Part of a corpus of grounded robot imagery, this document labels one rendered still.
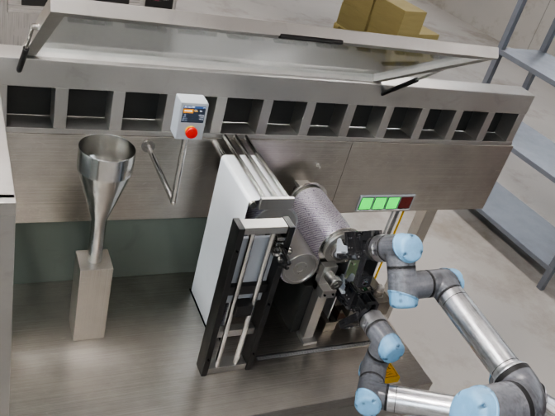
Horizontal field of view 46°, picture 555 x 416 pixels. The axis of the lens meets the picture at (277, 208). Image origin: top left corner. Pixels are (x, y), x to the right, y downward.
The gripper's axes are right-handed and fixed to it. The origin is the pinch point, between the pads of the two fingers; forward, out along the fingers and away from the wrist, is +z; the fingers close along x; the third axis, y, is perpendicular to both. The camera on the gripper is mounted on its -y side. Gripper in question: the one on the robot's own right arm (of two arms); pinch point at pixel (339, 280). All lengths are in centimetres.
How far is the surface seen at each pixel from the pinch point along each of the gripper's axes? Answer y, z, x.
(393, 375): -16.6, -28.6, -11.2
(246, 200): 34, -1, 41
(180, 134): 53, -1, 63
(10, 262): 36, -25, 103
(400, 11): -44, 476, -343
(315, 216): 19.9, 8.6, 11.0
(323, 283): 4.8, -6.1, 10.4
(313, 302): -3.3, -5.8, 11.3
